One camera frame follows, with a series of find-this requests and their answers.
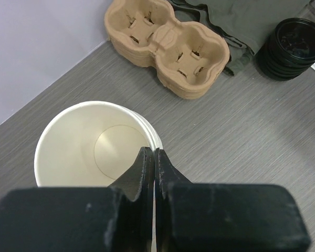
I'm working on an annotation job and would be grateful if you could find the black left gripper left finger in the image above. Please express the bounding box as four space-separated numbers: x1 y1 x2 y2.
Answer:
107 147 154 251

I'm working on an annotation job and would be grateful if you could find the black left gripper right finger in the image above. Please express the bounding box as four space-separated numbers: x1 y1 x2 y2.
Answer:
154 149 193 251

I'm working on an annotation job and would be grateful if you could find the white paper cup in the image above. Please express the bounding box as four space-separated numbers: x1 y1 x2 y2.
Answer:
34 101 154 187

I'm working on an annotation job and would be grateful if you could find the brown pulp cup carrier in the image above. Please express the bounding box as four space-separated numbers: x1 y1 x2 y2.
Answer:
104 0 230 87

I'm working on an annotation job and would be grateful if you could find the stack of white paper cups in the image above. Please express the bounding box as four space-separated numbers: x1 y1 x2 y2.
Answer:
123 107 163 152

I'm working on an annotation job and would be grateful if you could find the stack of pulp cup carriers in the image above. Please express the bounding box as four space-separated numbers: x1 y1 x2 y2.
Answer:
109 39 228 100

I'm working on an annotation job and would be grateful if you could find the olive green cloth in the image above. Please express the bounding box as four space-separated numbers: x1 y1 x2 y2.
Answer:
170 0 309 76

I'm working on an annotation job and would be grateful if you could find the stack of black lids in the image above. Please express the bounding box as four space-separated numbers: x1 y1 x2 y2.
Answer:
256 18 315 81

